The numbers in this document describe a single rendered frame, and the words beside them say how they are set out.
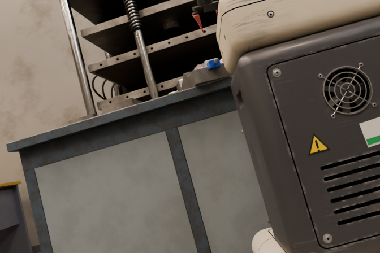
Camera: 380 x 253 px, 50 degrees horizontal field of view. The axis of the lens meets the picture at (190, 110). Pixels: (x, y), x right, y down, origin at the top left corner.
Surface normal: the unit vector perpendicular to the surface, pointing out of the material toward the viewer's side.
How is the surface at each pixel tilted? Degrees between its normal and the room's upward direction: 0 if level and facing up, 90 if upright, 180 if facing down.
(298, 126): 90
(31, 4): 90
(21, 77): 90
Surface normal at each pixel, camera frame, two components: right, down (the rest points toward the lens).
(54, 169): -0.16, -0.07
